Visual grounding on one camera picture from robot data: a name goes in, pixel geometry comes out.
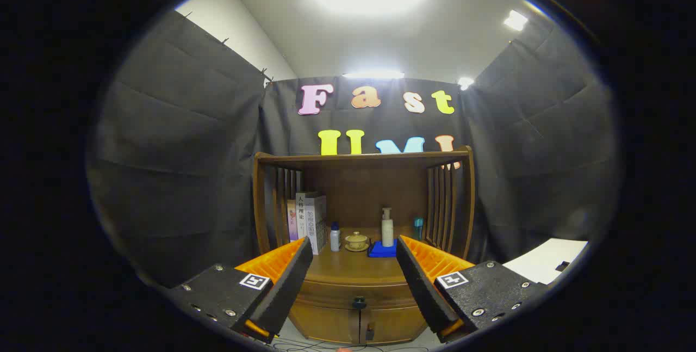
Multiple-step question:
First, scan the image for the blue cloth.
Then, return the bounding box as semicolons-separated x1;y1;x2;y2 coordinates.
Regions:
368;240;399;258

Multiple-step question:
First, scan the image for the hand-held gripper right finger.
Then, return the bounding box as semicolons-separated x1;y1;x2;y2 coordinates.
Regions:
396;235;550;343

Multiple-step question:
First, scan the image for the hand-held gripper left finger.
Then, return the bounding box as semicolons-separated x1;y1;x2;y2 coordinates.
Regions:
169;236;314;343

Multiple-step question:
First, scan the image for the white side cabinet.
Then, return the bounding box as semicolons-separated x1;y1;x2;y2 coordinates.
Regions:
501;238;589;286

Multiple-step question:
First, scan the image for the white patterned book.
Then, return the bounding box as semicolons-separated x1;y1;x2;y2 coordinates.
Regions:
303;194;328;255

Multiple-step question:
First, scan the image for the yellow lidded teacup with saucer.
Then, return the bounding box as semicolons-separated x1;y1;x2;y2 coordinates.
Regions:
345;231;370;252

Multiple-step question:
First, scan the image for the white pump bottle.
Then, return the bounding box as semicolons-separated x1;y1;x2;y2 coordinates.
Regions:
381;208;394;248

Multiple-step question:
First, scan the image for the brown wooden drawer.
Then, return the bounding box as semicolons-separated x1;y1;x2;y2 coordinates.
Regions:
294;279;427;314

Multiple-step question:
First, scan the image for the pink purple book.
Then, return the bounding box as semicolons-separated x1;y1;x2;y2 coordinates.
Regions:
287;200;299;242

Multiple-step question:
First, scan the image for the brown wooden cabinet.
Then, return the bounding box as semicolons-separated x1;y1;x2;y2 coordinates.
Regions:
253;145;476;346

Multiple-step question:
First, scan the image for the strip ceiling light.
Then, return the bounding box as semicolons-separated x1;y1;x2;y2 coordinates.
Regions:
341;71;406;79

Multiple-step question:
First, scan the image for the thin white book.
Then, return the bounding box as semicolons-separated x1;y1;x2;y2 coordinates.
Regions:
295;193;308;241

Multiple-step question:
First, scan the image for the wooden countertop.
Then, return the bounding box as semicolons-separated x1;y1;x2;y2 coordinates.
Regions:
269;226;460;286

